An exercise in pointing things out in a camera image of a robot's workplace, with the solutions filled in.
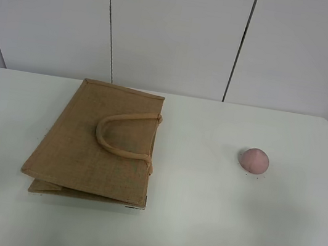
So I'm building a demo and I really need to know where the brown linen tote bag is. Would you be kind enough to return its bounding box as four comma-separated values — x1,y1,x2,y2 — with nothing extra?
21,79,165,209

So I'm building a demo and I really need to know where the pink peach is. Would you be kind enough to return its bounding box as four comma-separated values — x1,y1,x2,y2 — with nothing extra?
238,148,270,175

